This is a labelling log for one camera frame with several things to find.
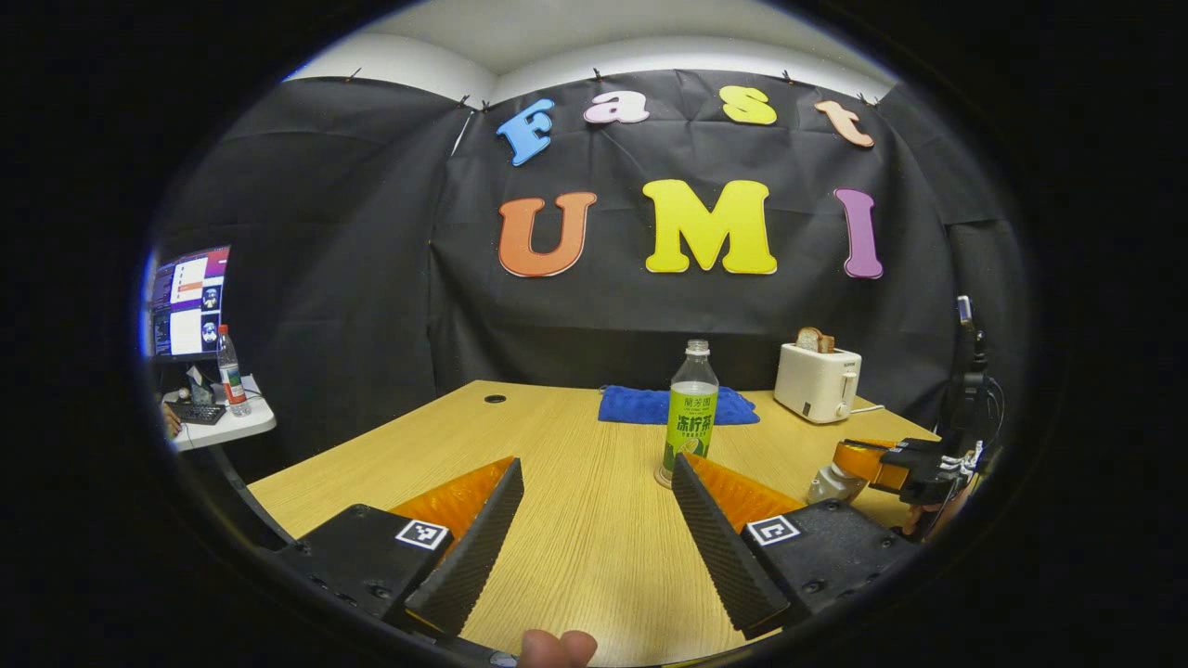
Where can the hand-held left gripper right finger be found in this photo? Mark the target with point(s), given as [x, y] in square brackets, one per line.
[710, 547]

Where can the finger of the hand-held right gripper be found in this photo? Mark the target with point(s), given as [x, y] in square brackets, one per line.
[863, 461]

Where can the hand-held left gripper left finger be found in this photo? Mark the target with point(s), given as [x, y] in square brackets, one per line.
[473, 547]

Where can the white ceramic teacup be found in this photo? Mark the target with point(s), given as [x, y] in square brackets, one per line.
[831, 490]

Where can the round brown coaster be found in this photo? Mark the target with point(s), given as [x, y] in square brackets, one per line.
[661, 481]

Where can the clear water bottle green label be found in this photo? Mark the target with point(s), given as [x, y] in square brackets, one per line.
[690, 422]

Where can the clear bottle red label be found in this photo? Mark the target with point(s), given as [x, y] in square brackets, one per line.
[232, 376]

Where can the white toaster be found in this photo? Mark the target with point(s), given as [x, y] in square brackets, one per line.
[815, 385]

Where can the bread slice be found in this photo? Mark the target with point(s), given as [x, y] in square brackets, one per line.
[814, 340]

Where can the blue towel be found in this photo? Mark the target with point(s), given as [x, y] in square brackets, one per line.
[636, 406]

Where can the black backdrop cloth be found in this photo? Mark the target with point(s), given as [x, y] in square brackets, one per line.
[650, 325]

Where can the white side table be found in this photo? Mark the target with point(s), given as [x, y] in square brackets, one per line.
[237, 427]

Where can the black keyboard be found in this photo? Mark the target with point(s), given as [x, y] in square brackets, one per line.
[197, 413]

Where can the computer monitor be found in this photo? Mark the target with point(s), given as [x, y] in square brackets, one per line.
[190, 301]

